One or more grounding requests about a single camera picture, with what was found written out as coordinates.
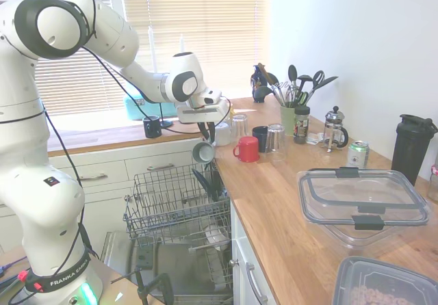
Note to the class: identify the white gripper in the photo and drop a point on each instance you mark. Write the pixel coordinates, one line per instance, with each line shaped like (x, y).
(205, 113)

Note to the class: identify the grey ceramic mug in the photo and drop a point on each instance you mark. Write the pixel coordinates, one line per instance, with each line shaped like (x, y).
(202, 152)

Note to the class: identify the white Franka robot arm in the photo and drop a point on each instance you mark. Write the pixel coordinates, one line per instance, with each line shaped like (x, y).
(31, 182)

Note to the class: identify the white mug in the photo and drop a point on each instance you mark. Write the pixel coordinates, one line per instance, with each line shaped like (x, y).
(224, 135)

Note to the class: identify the red mug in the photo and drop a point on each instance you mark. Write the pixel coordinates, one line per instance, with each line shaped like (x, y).
(248, 149)

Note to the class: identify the black printed mug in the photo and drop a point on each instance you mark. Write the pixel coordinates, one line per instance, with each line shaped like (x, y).
(259, 139)

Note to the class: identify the built-in dishwasher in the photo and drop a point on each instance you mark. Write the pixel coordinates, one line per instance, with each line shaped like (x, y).
(178, 271)

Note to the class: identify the clear faceted drinking glass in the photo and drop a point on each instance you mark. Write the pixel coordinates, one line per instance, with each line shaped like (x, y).
(276, 142)
(239, 130)

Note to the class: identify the dark blue plate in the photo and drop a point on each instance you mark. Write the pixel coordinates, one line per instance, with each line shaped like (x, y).
(202, 182)

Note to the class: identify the small black candle cup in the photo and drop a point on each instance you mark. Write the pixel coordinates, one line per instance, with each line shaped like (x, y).
(152, 129)

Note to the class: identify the black ladle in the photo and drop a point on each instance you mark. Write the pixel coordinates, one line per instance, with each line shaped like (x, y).
(263, 93)

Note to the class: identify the dark blue painted vase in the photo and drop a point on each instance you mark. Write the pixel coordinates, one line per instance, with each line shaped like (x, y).
(256, 76)

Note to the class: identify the teal metal bread box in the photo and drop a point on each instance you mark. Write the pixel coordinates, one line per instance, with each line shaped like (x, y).
(135, 108)

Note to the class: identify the pale green utensil pot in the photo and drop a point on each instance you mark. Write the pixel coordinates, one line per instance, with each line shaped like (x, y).
(287, 120)

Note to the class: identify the wooden spoon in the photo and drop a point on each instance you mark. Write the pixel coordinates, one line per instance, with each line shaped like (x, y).
(261, 69)

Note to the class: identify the black nylon spoon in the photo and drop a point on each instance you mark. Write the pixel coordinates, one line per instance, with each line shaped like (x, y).
(272, 78)
(292, 72)

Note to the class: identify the metal whisk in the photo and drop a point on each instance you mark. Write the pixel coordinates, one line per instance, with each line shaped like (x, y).
(284, 93)

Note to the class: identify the tall white candle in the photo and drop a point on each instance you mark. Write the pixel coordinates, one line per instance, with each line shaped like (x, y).
(150, 45)
(182, 43)

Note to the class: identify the glass jar black lid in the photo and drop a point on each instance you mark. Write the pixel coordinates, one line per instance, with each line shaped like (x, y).
(301, 127)

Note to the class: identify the cream kitchen cabinet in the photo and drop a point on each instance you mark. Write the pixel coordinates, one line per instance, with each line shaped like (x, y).
(241, 247)
(113, 163)

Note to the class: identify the white paper sachet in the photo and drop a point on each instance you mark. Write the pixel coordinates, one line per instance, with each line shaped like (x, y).
(313, 139)

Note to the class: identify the round metal cabinet knob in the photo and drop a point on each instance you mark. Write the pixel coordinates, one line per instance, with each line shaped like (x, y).
(233, 262)
(128, 199)

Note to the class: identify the white bowl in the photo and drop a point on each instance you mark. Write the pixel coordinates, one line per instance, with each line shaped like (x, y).
(215, 237)

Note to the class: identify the cream window blind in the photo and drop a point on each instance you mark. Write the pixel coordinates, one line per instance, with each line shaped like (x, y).
(68, 86)
(212, 17)

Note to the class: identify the glass French press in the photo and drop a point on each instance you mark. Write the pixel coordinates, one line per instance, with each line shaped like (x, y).
(333, 127)

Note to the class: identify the black nylon spatula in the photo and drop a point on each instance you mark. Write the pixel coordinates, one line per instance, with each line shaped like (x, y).
(326, 81)

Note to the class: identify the white green drink can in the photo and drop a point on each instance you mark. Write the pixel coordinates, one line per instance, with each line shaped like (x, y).
(357, 154)

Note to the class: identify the clear plastic lidded container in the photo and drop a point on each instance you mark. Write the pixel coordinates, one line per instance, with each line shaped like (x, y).
(359, 188)

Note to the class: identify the black shaker bottle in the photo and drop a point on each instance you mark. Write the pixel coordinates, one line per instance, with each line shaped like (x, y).
(409, 147)

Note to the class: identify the grey lidded plastic container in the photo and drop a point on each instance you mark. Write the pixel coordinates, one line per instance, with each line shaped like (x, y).
(376, 277)

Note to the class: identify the glass jar red lid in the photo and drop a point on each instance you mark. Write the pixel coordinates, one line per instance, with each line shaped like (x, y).
(434, 185)

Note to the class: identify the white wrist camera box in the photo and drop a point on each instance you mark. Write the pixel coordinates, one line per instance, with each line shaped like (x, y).
(209, 97)

